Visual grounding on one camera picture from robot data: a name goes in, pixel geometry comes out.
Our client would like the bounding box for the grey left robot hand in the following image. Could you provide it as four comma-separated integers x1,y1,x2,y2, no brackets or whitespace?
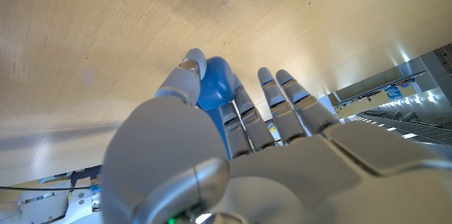
100,47,452,224

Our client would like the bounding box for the blue bottle cap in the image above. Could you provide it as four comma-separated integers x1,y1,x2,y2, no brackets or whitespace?
196,56,237,111

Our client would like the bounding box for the grey metal shelf unit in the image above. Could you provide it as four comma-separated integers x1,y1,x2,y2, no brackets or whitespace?
328,71,430,119

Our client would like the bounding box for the blue panel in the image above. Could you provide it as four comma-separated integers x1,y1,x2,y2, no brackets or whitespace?
384,86,404,102

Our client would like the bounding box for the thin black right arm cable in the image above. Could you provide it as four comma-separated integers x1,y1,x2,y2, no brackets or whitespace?
0,185,93,192

